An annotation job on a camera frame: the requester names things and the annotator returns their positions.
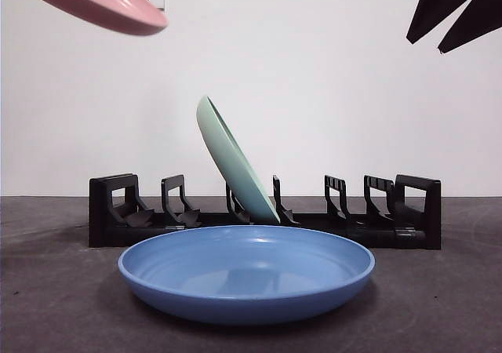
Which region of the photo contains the green plate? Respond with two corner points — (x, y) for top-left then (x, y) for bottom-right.
(195, 94), (282, 225)

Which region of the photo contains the pink plate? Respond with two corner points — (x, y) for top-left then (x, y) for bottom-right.
(6, 0), (170, 38)

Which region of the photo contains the blue plate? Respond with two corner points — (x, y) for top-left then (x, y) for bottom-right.
(117, 224), (377, 326)

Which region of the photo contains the black dish rack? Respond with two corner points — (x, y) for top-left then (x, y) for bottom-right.
(88, 173), (442, 251)

